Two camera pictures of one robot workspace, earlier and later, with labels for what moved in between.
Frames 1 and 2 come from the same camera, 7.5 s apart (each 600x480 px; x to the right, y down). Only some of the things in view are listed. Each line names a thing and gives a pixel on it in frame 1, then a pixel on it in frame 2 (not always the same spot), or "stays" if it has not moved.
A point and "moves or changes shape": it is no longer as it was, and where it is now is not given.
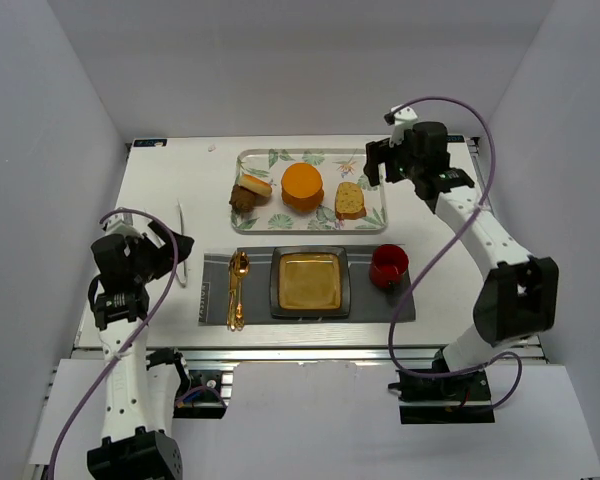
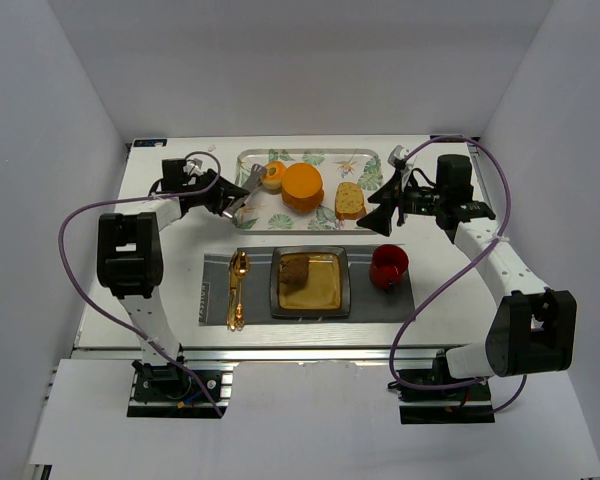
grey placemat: (369, 302) stays
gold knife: (232, 291) stays
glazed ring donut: (256, 185) to (271, 176)
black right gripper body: (380, 159) to (397, 201)
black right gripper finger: (377, 152) to (391, 193)
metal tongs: (181, 230) to (258, 172)
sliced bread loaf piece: (350, 201) stays
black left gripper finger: (184, 246) to (232, 203)
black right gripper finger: (371, 169) to (379, 220)
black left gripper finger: (160, 231) to (231, 189)
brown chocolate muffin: (242, 200) moves or changes shape
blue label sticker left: (149, 142) stays
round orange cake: (302, 187) stays
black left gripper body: (156, 248) to (219, 193)
